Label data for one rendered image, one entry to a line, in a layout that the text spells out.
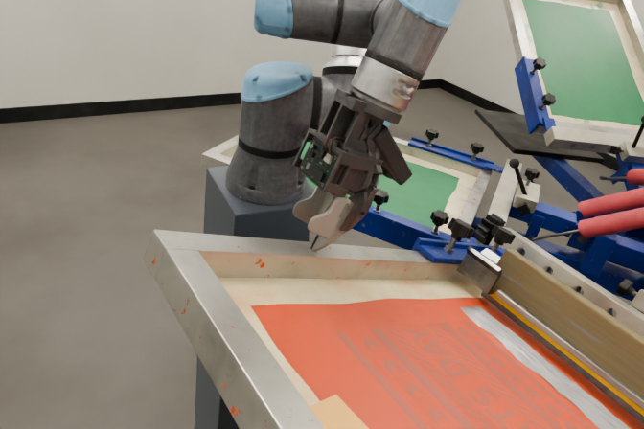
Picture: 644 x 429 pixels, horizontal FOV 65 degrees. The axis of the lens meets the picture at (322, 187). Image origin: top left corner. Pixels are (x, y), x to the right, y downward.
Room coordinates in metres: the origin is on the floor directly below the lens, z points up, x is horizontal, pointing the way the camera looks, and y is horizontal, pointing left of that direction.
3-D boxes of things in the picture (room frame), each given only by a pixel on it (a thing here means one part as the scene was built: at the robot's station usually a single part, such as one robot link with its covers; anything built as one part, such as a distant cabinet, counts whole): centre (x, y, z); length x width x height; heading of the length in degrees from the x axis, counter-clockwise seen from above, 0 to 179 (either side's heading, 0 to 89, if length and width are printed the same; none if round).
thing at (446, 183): (1.42, -0.24, 1.05); 1.08 x 0.61 x 0.23; 70
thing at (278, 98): (0.84, 0.10, 1.37); 0.13 x 0.12 x 0.14; 101
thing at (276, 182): (0.84, 0.11, 1.25); 0.15 x 0.15 x 0.10
